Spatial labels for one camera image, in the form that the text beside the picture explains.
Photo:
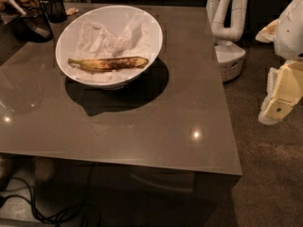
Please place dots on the small tan wrapper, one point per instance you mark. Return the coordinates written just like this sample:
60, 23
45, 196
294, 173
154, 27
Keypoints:
71, 11

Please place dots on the dark bag with pen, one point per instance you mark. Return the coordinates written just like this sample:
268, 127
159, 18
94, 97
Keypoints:
27, 20

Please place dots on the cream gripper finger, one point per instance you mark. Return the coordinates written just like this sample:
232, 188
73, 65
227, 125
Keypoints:
284, 91
268, 33

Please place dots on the white ceramic bowl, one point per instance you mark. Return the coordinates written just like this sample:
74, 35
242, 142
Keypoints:
114, 17

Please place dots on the crumpled white paper napkin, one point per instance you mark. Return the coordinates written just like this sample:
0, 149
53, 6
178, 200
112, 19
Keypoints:
98, 41

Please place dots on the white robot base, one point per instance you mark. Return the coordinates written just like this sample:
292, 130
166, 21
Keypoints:
230, 58

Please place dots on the black mesh pen cup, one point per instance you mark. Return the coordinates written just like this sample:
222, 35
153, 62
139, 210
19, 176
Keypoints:
55, 10

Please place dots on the spotted yellow banana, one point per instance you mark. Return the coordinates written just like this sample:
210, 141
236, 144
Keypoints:
106, 65

